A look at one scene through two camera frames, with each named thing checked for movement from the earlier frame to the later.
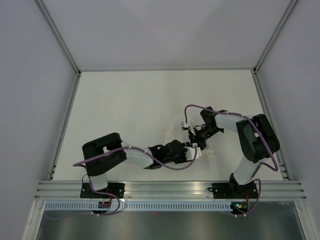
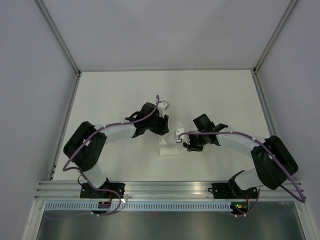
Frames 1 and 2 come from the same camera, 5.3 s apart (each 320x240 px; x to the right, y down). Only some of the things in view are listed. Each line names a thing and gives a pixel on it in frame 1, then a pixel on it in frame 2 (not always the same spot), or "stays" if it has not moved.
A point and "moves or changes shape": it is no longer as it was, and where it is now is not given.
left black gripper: [184, 159] → [163, 128]
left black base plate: [118, 189] stays
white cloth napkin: [175, 132] moves or changes shape
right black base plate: [230, 190] stays
